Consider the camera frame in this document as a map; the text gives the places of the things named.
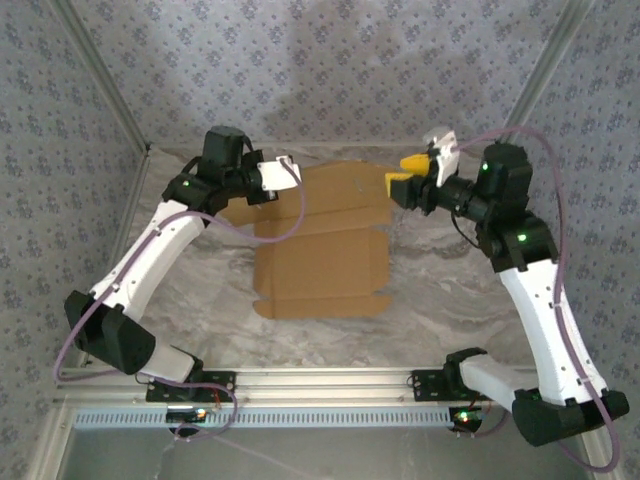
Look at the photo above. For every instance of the brown cardboard paper box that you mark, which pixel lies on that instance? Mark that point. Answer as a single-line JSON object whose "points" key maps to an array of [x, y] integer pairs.
{"points": [[320, 260]]}

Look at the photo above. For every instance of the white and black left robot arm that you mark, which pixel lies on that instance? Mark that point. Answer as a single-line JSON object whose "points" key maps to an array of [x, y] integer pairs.
{"points": [[145, 260]]}

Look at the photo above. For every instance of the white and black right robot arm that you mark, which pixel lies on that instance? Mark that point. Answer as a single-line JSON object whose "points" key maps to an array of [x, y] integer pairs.
{"points": [[540, 310]]}

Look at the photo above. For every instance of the circuit board with green light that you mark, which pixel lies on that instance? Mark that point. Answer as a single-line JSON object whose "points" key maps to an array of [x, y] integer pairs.
{"points": [[465, 417], [187, 415]]}

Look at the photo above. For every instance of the thin aluminium table edge rail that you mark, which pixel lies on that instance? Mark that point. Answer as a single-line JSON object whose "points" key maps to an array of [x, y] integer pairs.
{"points": [[350, 145]]}

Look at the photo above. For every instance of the aluminium frame post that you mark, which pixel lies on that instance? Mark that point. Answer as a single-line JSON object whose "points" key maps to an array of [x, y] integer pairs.
{"points": [[541, 75], [106, 75], [47, 445], [597, 460]]}

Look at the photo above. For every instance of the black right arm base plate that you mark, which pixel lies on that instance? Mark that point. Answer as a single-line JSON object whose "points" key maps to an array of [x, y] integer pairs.
{"points": [[427, 387]]}

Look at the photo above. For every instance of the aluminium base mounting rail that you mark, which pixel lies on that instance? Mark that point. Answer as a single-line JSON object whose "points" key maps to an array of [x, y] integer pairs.
{"points": [[320, 385]]}

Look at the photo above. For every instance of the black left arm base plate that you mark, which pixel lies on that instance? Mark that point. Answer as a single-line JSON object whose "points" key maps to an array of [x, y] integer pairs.
{"points": [[220, 385]]}

